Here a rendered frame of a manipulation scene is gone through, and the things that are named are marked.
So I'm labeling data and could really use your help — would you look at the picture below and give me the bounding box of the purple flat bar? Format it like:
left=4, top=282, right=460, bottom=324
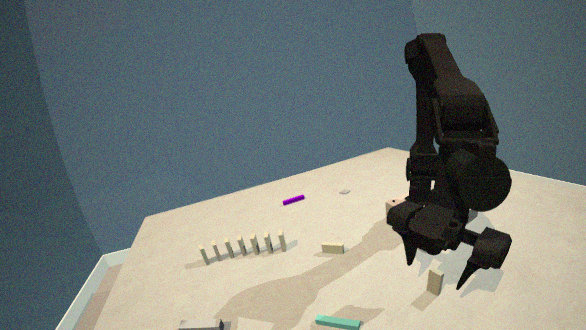
left=282, top=195, right=305, bottom=206

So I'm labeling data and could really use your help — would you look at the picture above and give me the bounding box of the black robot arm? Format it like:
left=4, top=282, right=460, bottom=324
left=404, top=33, right=512, bottom=256

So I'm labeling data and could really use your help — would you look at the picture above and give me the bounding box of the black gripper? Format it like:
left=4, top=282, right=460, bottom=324
left=386, top=181, right=512, bottom=290

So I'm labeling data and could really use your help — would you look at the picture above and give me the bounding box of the teal flat bar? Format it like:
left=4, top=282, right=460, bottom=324
left=315, top=314, right=361, bottom=330

